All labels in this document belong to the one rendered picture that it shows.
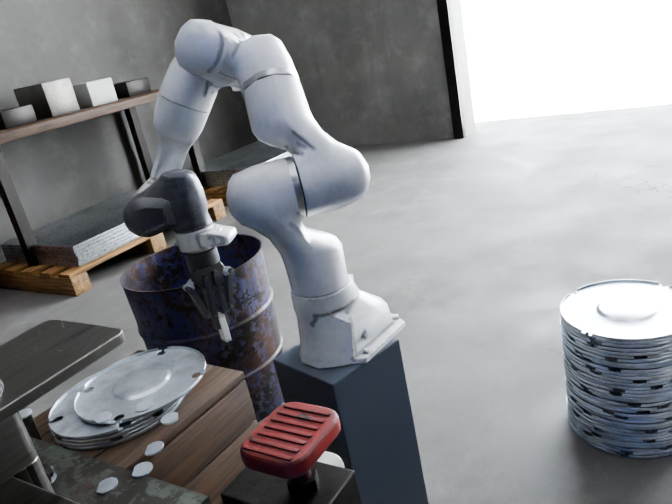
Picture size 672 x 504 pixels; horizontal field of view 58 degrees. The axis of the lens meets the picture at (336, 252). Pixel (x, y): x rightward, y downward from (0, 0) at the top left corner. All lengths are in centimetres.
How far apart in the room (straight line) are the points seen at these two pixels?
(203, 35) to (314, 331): 57
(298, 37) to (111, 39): 158
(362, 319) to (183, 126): 54
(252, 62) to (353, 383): 61
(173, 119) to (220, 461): 74
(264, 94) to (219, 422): 71
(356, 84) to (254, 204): 441
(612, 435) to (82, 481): 118
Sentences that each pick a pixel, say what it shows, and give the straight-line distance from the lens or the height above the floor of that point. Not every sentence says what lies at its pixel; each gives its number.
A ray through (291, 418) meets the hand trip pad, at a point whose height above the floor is 76.
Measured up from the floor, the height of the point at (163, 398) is 39.
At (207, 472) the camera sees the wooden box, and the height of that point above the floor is 21.
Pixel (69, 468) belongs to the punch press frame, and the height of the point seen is 64.
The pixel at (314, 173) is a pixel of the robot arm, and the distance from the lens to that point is 104.
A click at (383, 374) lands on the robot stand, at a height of 40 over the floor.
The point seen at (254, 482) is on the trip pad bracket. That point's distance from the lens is 54.
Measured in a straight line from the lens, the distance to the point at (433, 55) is 507.
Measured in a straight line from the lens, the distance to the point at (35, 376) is 66.
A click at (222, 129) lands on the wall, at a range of 576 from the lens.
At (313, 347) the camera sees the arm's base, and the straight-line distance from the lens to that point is 115.
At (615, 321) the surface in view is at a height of 31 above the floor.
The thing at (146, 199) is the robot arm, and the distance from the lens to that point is 137.
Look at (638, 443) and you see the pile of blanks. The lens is 158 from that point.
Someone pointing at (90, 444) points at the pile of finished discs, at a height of 37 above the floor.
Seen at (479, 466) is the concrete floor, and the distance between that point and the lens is 158.
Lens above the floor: 104
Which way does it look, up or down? 20 degrees down
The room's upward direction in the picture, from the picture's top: 12 degrees counter-clockwise
